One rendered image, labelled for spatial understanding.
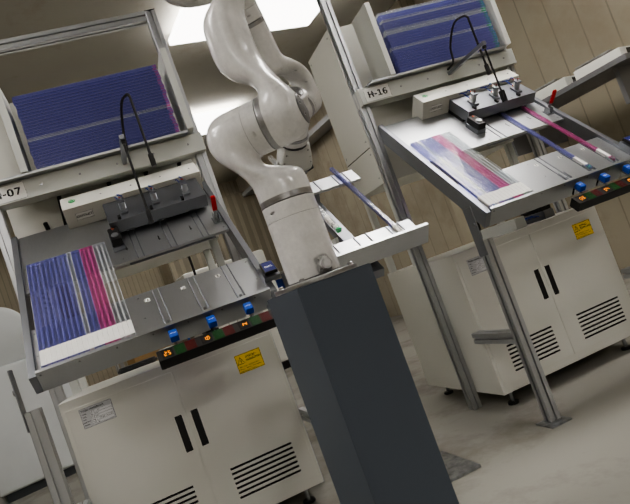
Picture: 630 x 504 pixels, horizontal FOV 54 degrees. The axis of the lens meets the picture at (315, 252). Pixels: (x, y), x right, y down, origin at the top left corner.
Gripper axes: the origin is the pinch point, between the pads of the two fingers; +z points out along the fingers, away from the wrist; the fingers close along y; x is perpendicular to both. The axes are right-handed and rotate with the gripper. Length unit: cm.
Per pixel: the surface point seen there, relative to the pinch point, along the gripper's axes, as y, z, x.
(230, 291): 29.2, 18.7, 16.1
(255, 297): 23.9, 16.6, 23.3
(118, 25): 28, -15, -98
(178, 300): 44.0, 19.3, 12.1
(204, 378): 43, 53, 18
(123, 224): 51, 22, -30
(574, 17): -281, 70, -158
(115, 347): 64, 16, 23
